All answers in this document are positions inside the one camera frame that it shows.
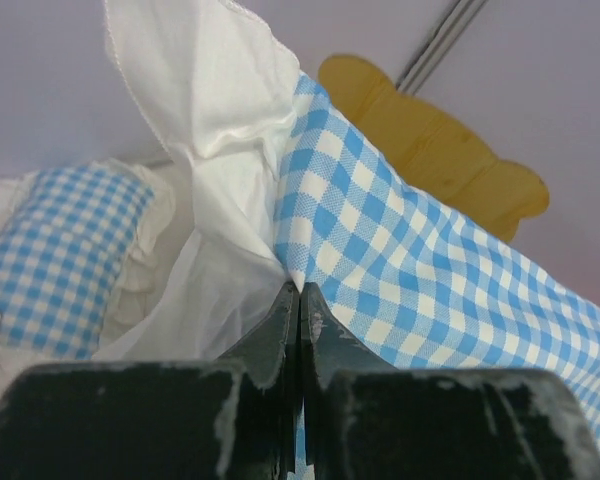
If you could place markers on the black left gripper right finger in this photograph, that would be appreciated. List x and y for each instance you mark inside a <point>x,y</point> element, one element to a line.
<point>366,419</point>

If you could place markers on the blue gingham pillow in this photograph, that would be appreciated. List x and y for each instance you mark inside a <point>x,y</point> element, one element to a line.
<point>77,255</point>

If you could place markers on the blue gingham mattress pad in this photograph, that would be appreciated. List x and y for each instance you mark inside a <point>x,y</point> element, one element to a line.
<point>284,187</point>

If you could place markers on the wooden pet bed frame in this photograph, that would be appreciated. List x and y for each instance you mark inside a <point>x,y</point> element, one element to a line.
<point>433,151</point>

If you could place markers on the aluminium frame post right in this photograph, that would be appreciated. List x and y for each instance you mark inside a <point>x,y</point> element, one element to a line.
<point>438,42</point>

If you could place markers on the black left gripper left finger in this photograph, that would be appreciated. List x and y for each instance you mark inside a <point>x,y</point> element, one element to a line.
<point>231,418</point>

